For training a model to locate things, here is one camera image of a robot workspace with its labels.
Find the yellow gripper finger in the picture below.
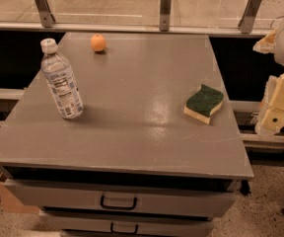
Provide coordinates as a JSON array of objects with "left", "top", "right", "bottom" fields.
[
  {"left": 255, "top": 73, "right": 284, "bottom": 136},
  {"left": 252, "top": 30, "right": 277, "bottom": 54}
]

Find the grey drawer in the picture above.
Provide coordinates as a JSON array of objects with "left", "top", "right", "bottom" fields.
[
  {"left": 5, "top": 179, "right": 235, "bottom": 218},
  {"left": 39, "top": 211, "right": 213, "bottom": 237}
]

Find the clear plastic water bottle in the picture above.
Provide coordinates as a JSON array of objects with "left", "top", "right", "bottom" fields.
[{"left": 40, "top": 39, "right": 83, "bottom": 119}]

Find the cardboard box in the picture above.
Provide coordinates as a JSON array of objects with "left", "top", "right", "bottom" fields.
[{"left": 0, "top": 174, "right": 39, "bottom": 214}]

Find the orange fruit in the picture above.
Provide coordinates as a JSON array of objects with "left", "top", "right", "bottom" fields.
[{"left": 91, "top": 35, "right": 107, "bottom": 52}]

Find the middle metal bracket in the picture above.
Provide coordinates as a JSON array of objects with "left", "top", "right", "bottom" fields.
[{"left": 159, "top": 0, "right": 172, "bottom": 32}]

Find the lower grey drawer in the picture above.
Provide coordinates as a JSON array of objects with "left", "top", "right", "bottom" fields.
[{"left": 39, "top": 211, "right": 213, "bottom": 237}]

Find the metal window rail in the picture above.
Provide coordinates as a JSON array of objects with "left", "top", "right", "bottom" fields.
[{"left": 0, "top": 21, "right": 271, "bottom": 38}]

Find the green yellow sponge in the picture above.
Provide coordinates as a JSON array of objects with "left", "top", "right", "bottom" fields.
[{"left": 183, "top": 84, "right": 224, "bottom": 124}]

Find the upper grey drawer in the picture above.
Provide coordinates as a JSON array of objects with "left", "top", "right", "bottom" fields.
[{"left": 5, "top": 179, "right": 235, "bottom": 218}]

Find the left metal bracket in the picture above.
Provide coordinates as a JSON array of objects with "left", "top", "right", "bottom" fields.
[{"left": 35, "top": 0, "right": 55, "bottom": 28}]

